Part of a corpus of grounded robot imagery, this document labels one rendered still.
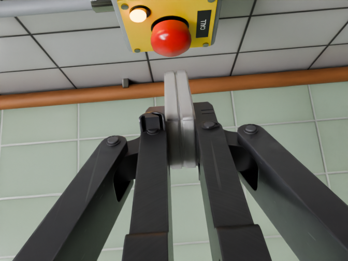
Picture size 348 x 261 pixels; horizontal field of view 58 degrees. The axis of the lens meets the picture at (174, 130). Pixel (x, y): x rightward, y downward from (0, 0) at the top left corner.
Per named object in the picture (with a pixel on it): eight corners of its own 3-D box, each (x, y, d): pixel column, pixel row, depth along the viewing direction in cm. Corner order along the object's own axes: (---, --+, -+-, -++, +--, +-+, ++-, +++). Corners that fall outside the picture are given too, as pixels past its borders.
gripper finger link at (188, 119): (180, 119, 15) (196, 117, 15) (175, 70, 21) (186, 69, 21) (184, 170, 16) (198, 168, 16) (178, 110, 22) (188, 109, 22)
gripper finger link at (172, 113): (184, 170, 16) (169, 171, 16) (178, 110, 22) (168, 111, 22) (180, 119, 15) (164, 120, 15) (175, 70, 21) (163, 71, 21)
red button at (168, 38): (188, 29, 33) (151, 32, 33) (189, 5, 29) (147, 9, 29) (191, 60, 32) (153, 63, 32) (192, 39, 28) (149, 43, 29)
